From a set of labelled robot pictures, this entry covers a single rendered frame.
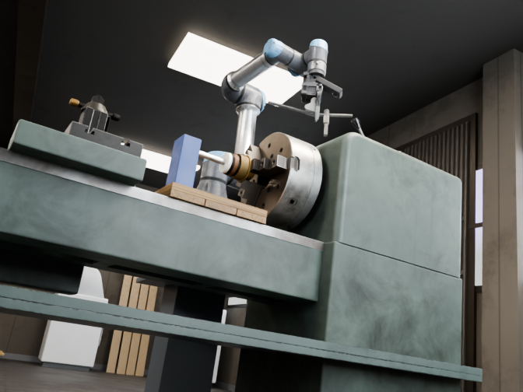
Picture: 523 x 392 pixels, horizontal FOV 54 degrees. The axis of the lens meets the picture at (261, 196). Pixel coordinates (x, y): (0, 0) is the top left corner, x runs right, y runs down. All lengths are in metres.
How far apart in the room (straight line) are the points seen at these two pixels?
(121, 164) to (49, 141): 0.17
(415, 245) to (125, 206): 0.99
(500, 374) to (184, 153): 2.96
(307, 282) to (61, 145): 0.80
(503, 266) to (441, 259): 2.15
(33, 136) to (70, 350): 6.77
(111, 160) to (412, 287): 1.05
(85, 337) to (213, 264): 6.58
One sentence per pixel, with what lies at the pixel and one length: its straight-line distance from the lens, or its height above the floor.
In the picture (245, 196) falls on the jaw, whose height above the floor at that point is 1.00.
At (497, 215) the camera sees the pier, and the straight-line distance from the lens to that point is 4.18.
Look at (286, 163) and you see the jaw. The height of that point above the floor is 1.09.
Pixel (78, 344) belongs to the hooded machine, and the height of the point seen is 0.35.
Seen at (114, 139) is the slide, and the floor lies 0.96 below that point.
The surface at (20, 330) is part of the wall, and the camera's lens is 8.65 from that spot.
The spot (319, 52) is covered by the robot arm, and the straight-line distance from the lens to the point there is 2.15.
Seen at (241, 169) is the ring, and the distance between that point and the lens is 1.64.
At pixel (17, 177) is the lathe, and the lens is 1.28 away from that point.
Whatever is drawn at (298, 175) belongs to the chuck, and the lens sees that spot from 1.61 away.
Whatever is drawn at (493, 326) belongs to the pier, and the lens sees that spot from 4.03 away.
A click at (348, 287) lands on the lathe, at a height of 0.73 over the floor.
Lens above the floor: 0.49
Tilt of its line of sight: 18 degrees up
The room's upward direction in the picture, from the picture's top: 8 degrees clockwise
